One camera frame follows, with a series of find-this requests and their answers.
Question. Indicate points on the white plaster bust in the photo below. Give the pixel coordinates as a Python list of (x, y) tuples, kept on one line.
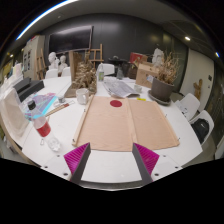
[(53, 59), (62, 63)]

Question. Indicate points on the black flat boxes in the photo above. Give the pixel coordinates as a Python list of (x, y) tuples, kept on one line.
[(30, 90)]

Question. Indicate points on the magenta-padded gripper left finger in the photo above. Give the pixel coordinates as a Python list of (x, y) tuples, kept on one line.
[(75, 160)]

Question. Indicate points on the small white cup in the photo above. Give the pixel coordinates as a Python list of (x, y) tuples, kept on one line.
[(137, 88)]

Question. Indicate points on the black wall screen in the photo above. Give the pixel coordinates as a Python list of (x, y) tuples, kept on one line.
[(70, 39)]

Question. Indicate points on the white cabinet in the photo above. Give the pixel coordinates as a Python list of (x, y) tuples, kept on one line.
[(31, 55)]

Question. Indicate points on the flat round red coaster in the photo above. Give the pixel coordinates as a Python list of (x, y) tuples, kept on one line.
[(116, 103)]

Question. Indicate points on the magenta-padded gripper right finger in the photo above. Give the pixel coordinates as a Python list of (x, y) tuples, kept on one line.
[(146, 160)]

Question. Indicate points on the red box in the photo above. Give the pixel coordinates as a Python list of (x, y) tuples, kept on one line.
[(136, 57)]

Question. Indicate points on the wooden easel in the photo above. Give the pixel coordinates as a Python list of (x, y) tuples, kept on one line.
[(40, 65), (101, 53)]

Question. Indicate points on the long ceiling light panel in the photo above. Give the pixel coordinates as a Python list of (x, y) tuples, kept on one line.
[(40, 16)]

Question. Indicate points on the small yellow flat item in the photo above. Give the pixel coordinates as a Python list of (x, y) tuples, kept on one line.
[(141, 99)]

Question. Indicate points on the brown cardboard box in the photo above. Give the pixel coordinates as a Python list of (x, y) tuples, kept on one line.
[(143, 75)]

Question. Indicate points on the grey plant saucer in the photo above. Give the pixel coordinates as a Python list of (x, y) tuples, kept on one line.
[(160, 102)]

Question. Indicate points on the wooden red-banded brush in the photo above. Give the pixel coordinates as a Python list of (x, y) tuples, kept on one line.
[(60, 108)]

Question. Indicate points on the clear glass bottle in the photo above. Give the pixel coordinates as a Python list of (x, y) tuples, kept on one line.
[(120, 73)]

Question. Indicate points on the plastic-wrapped white canvas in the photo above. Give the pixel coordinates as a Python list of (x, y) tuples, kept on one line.
[(13, 115)]

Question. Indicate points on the black backpack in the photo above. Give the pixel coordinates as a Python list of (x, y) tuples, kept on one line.
[(201, 130)]

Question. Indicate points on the light wooden drawing board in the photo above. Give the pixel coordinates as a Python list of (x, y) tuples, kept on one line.
[(153, 123), (106, 130)]

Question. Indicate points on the golden figure sculpture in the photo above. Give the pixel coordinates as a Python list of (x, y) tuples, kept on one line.
[(85, 78)]

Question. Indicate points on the small white-lidded paint jar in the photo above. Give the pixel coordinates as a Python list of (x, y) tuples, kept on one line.
[(61, 99)]

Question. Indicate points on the white wrapped statue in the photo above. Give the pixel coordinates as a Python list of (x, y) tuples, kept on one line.
[(158, 56)]

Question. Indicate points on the round ceiling spotlights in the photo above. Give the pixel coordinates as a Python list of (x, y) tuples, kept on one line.
[(187, 38)]

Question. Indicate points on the clear red-label drink bottle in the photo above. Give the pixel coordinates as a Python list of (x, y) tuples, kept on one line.
[(42, 128)]

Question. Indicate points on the green-label spray bottle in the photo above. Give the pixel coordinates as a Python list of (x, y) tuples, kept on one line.
[(100, 73)]

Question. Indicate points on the wooden figure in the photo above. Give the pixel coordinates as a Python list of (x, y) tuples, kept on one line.
[(198, 88)]

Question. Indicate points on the white plastic chair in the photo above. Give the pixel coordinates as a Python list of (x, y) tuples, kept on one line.
[(208, 118), (190, 103)]

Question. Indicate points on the white ceramic mug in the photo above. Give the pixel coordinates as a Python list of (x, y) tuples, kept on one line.
[(81, 96)]

